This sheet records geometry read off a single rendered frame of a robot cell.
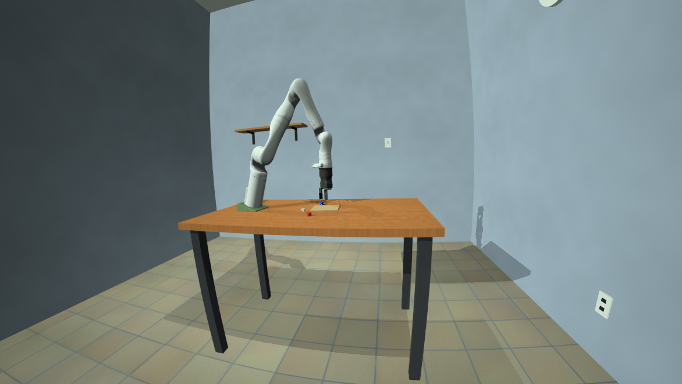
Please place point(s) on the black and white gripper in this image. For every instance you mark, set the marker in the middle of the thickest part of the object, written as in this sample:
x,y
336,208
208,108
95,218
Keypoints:
x,y
325,172

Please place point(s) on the beige square mat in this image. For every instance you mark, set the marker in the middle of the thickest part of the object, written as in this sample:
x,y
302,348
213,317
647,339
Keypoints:
x,y
325,208

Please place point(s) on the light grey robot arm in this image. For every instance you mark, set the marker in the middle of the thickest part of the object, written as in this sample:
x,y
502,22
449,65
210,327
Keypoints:
x,y
262,156

